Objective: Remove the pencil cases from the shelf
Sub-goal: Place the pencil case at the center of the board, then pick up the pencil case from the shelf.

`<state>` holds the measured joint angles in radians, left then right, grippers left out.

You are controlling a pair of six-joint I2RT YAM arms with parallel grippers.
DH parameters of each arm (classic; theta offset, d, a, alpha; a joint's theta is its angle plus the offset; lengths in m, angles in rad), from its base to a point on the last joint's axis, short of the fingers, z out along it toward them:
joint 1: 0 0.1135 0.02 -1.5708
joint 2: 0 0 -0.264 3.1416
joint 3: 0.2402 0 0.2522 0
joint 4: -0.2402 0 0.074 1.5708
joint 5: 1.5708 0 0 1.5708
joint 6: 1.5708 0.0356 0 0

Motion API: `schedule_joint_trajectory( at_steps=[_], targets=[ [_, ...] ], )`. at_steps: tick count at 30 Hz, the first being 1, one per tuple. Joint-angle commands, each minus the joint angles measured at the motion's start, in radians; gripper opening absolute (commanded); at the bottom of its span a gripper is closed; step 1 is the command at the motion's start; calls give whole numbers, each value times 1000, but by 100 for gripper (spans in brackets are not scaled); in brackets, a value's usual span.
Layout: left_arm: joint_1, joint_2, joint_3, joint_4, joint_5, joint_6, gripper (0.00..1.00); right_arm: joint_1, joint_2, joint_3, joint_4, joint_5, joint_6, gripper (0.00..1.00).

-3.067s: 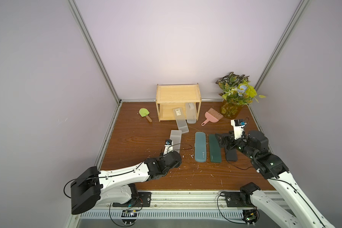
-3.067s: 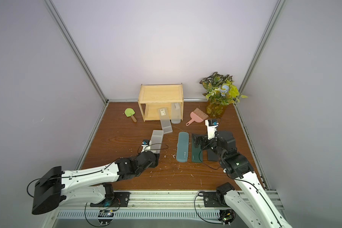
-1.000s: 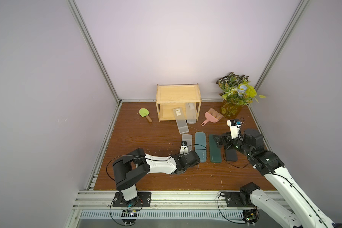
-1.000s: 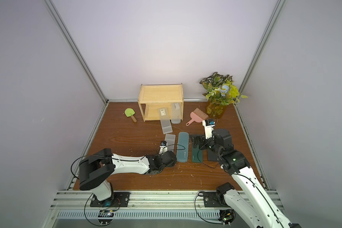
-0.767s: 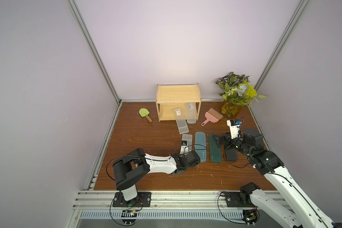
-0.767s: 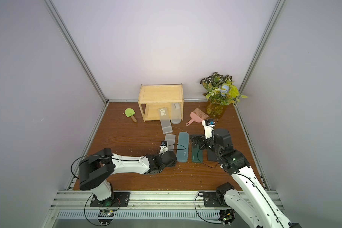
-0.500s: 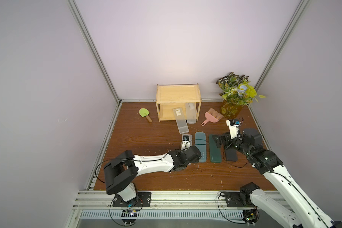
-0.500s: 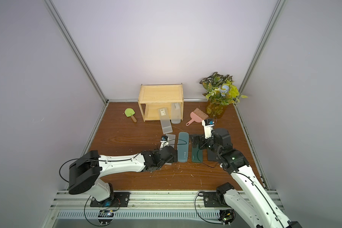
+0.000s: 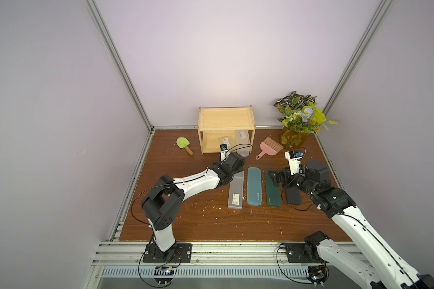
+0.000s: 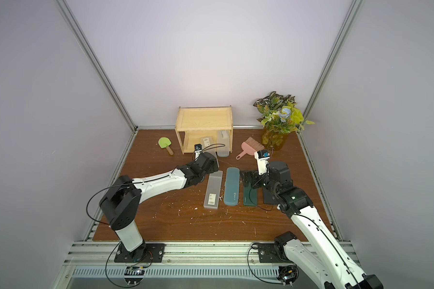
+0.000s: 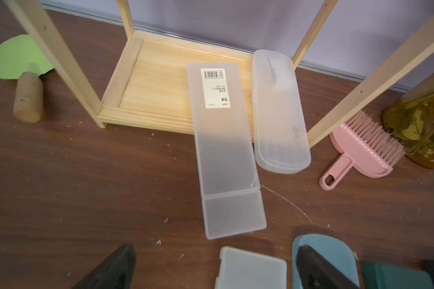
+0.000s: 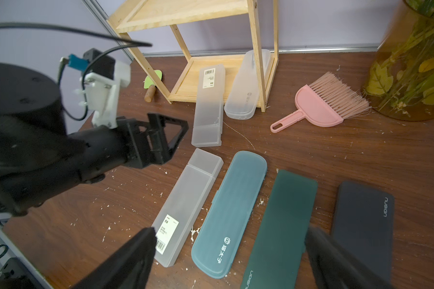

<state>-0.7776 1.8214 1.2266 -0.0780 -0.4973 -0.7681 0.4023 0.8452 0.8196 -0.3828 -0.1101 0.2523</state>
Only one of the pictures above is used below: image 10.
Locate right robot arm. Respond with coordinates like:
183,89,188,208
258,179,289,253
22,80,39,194
242,161,383,289

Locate dark green pencil case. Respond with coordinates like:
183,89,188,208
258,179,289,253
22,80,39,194
242,172,258,207

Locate left controller board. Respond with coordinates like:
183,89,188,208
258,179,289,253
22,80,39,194
124,266,146,287

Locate right controller board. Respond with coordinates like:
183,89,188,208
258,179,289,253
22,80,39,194
277,264,299,287

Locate aluminium front rail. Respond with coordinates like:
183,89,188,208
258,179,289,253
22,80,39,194
63,241,361,267

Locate wooden two-tier shelf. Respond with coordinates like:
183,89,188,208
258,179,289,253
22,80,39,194
175,106,233,154

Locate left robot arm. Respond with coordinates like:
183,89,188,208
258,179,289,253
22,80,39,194
99,152,218,261

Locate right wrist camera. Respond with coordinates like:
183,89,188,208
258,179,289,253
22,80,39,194
254,149,270,175

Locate light teal pencil case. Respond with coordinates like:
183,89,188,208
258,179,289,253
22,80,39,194
224,167,240,206

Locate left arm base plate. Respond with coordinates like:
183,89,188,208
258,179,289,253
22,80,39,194
114,243,166,263

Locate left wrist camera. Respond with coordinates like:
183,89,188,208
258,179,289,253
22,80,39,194
193,143,203,160

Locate controller board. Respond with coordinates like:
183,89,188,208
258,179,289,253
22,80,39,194
277,264,299,287
124,266,146,287

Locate green trowel wooden handle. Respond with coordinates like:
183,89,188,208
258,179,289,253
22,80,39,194
158,137,174,156

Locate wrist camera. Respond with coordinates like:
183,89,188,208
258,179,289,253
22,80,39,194
254,149,270,175
193,143,203,160

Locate clear pencil case with label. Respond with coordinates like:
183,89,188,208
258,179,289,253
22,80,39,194
203,171,223,210

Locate clear rounded pencil case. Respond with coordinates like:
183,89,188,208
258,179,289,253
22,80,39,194
217,130,230,158

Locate potted plant in vase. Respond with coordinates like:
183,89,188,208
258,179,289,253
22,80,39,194
253,91,315,151

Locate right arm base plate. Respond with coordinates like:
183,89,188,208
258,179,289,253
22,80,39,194
255,243,286,263

